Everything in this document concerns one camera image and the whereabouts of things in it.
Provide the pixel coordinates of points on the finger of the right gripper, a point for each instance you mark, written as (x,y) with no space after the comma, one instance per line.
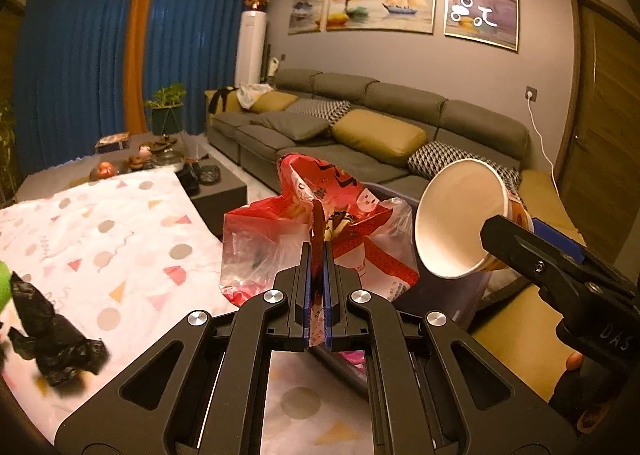
(558,239)
(531,256)

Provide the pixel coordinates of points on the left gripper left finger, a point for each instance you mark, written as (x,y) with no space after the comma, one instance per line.
(201,388)

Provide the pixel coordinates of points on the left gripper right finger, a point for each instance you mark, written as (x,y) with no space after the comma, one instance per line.
(433,389)

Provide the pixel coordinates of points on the white apple paper cup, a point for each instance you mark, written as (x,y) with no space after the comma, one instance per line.
(451,213)

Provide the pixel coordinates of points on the black plastic bag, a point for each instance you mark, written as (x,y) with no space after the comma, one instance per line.
(60,350)

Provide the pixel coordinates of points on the red white plastic bag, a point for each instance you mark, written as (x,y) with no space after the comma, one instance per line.
(319,204)

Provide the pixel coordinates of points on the pink plastic bag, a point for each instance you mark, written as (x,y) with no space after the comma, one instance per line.
(356,359)

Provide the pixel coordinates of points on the green foam net sleeve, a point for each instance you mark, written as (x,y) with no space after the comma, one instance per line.
(5,285)

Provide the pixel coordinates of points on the right hand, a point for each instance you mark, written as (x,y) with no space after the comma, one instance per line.
(574,361)

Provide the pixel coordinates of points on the wooden door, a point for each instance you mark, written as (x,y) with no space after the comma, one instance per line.
(598,162)

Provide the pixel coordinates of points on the patterned white tablecloth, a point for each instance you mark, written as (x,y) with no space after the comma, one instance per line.
(124,260)

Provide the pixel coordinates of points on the yellow cushion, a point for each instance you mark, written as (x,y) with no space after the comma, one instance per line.
(385,138)

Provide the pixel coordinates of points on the grey sofa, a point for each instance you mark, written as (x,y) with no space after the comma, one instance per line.
(297,116)

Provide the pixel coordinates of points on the right framed painting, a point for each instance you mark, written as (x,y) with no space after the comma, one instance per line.
(490,22)

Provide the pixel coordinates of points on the green potted plant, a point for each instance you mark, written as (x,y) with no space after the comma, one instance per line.
(165,109)

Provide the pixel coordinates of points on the white standing air conditioner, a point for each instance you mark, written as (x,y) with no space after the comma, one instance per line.
(251,43)

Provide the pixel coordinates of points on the left landscape painting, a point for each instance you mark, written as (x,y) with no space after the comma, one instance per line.
(305,16)

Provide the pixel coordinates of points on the blue curtain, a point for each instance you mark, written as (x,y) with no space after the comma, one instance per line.
(83,69)

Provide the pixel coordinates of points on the orange curtain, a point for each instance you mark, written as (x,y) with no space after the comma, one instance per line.
(132,74)

